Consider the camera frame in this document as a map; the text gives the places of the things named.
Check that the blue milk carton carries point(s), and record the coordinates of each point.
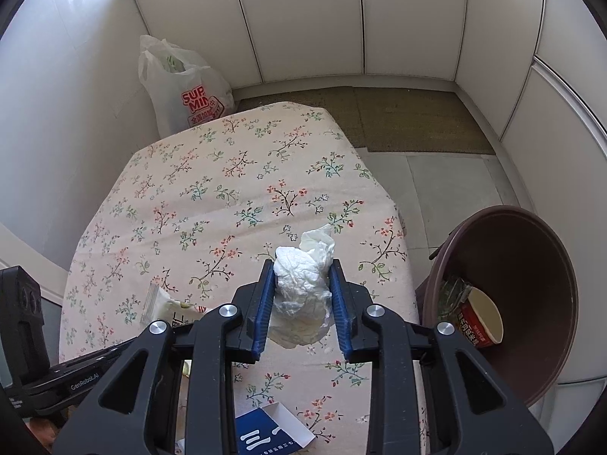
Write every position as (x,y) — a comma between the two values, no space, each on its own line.
(258,431)

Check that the clear crushed plastic bottle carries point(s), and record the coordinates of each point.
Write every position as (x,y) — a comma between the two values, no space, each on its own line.
(453,298)

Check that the white plastic shopping bag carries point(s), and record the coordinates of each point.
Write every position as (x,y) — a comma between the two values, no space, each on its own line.
(189,99)

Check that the white kitchen cabinets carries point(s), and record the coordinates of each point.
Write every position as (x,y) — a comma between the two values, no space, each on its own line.
(308,19)

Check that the white tissue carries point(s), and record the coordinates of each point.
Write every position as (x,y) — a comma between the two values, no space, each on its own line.
(301,270)

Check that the brown plastic trash bin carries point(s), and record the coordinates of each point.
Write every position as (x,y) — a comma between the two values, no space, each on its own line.
(521,256)

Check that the floral tablecloth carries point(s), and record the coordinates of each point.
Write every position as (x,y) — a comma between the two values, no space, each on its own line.
(213,189)

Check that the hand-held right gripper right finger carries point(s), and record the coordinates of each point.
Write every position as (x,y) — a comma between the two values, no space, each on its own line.
(341,308)

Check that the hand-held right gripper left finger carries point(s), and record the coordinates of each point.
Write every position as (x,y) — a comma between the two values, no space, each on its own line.
(263,303)

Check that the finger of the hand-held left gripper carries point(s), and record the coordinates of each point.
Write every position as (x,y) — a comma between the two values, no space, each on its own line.
(71,377)

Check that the olive floor mat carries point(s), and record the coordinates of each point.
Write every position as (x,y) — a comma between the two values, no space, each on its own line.
(403,118)

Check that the white snack wrapper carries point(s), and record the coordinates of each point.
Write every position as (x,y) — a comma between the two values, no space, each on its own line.
(163,308)

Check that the red instant noodle bowl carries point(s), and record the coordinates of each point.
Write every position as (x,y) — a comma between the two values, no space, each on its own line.
(474,327)

